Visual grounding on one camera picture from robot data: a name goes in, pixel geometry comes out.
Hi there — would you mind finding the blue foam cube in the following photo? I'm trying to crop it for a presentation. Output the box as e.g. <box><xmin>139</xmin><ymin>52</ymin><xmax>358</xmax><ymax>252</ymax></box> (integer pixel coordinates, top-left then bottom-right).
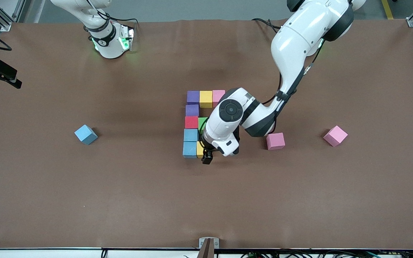
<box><xmin>184</xmin><ymin>128</ymin><xmax>199</xmax><ymax>143</ymax></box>
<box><xmin>182</xmin><ymin>141</ymin><xmax>198</xmax><ymax>158</ymax></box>
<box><xmin>74</xmin><ymin>124</ymin><xmax>98</xmax><ymax>145</ymax></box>

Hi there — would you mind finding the pink foam cube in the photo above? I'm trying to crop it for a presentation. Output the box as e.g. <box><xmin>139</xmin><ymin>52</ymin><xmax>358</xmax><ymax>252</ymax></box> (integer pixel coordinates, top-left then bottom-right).
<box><xmin>323</xmin><ymin>125</ymin><xmax>348</xmax><ymax>147</ymax></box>
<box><xmin>266</xmin><ymin>132</ymin><xmax>286</xmax><ymax>151</ymax></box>
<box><xmin>212</xmin><ymin>90</ymin><xmax>226</xmax><ymax>108</ymax></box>

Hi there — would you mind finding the arm base connector plate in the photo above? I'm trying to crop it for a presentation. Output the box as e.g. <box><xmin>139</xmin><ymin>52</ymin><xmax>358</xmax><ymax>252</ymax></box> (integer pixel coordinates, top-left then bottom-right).
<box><xmin>119</xmin><ymin>24</ymin><xmax>135</xmax><ymax>51</ymax></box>

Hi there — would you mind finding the brown table mat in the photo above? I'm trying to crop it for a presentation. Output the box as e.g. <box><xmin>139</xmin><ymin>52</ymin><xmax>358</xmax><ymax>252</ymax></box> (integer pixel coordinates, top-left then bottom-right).
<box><xmin>0</xmin><ymin>19</ymin><xmax>413</xmax><ymax>250</ymax></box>

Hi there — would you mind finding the grey metal table bracket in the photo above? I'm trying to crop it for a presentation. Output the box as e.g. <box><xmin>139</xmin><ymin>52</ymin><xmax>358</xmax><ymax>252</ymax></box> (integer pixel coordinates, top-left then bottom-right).
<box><xmin>196</xmin><ymin>237</ymin><xmax>220</xmax><ymax>258</ymax></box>

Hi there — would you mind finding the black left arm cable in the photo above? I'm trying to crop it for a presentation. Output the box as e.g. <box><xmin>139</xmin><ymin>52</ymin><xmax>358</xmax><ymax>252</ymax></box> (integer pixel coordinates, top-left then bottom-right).
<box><xmin>199</xmin><ymin>38</ymin><xmax>326</xmax><ymax>152</ymax></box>

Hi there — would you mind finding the black arm base cable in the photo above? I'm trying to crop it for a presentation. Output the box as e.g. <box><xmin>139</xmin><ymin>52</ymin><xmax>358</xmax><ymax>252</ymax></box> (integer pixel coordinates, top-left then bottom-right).
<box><xmin>86</xmin><ymin>0</ymin><xmax>139</xmax><ymax>25</ymax></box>
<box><xmin>252</xmin><ymin>18</ymin><xmax>282</xmax><ymax>34</ymax></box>

